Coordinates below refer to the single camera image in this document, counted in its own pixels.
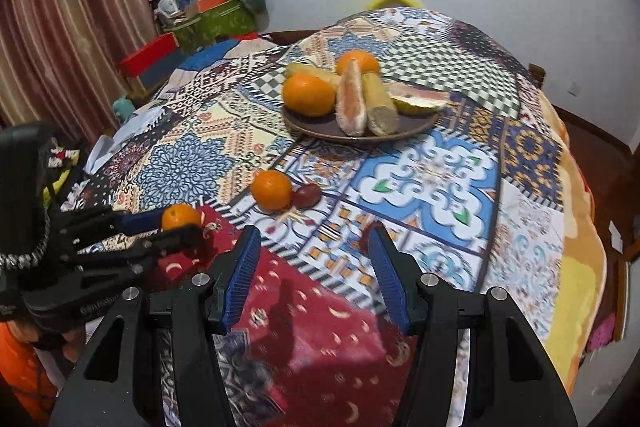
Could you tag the green storage box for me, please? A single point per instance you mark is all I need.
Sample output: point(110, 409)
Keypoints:
point(220, 27)

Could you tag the striped brown curtain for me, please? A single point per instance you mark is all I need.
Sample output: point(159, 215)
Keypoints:
point(65, 7)

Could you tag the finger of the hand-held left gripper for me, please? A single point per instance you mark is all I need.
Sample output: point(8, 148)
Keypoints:
point(142, 222)
point(175, 239)

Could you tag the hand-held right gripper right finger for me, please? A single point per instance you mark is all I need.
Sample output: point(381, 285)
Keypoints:
point(395, 287)

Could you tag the small dark red fruit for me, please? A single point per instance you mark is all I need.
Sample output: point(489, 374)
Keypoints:
point(307, 195)

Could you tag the yellow orange fleece blanket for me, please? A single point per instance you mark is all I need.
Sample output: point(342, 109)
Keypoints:
point(580, 257)

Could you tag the white crumpled cloth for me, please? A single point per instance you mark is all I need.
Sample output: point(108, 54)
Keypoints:
point(105, 154)

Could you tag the large plain orange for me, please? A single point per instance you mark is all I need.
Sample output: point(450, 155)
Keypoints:
point(308, 94)

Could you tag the white wall socket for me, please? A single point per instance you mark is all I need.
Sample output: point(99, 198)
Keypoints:
point(573, 89)

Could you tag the grey round plate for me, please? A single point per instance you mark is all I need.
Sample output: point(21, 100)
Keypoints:
point(320, 130)

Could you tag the pink slipper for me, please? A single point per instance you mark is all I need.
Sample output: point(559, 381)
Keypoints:
point(600, 333)

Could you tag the orange flat box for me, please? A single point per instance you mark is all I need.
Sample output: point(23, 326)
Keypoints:
point(215, 4)

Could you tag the red box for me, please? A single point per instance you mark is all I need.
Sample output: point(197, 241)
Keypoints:
point(147, 54)

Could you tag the small tangerine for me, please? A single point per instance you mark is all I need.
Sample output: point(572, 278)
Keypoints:
point(270, 189)
point(180, 216)

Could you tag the patchwork printed blanket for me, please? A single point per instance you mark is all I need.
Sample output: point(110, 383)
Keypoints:
point(425, 187)

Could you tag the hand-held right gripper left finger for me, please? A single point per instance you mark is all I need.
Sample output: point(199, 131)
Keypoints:
point(240, 279)

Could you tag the orange with sticker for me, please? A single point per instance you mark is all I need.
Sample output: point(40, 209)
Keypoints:
point(360, 61)

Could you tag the pomelo piece with yellow rind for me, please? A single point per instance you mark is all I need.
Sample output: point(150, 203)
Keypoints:
point(420, 101)

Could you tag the short yellow banana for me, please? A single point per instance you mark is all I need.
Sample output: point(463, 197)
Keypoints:
point(310, 71)

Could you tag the teal plush toy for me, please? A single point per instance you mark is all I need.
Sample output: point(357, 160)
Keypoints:
point(123, 109)

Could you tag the long yellow banana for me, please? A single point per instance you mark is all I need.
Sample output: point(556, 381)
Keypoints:
point(380, 107)

